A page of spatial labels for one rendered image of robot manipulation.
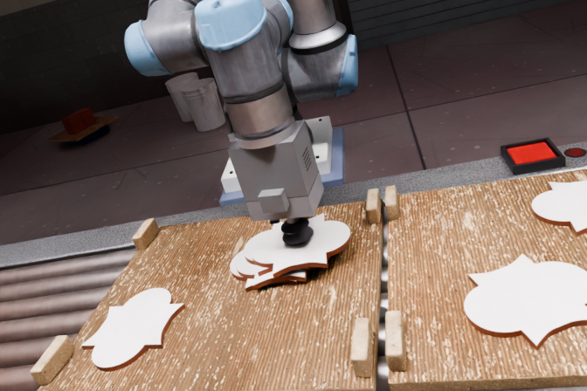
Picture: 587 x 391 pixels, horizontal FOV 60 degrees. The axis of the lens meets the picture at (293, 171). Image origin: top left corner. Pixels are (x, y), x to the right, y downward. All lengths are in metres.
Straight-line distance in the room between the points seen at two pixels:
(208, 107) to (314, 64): 3.26
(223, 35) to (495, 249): 0.41
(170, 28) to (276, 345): 0.41
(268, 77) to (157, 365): 0.36
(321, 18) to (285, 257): 0.49
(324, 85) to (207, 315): 0.53
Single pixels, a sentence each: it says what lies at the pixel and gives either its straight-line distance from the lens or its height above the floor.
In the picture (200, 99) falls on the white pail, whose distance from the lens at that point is 4.19.
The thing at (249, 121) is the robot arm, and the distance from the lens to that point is 0.57.
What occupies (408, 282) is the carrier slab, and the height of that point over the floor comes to 0.94.
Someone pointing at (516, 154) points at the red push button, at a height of 0.93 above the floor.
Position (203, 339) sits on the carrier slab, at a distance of 0.65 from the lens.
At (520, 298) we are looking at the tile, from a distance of 0.60.
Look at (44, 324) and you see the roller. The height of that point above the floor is 0.92.
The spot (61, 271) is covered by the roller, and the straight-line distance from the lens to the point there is 1.00.
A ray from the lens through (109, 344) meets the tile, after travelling 0.71.
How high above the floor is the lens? 1.35
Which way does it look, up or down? 26 degrees down
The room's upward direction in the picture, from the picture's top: 16 degrees counter-clockwise
